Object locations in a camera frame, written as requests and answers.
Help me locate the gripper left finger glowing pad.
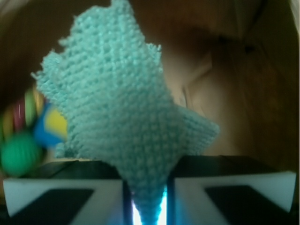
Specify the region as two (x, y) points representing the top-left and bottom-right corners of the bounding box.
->
(3, 161), (133, 225)

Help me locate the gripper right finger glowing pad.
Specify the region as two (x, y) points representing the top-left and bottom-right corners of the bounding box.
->
(166, 156), (296, 225)

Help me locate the light blue knitted cloth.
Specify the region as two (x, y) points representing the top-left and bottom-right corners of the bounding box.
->
(32, 0), (219, 225)

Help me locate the blue rectangular block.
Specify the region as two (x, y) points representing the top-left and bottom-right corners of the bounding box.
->
(33, 103), (66, 148)

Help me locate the green textured ball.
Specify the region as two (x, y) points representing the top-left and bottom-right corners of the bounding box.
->
(0, 130), (43, 177)

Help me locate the yellow sponge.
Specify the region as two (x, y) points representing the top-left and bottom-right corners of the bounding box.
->
(45, 107), (68, 140)

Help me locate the brown paper bag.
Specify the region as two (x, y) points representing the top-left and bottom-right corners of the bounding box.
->
(0, 0), (300, 172)

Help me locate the multicolour braided rope toy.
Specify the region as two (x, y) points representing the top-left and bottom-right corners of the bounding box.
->
(0, 85), (45, 142)

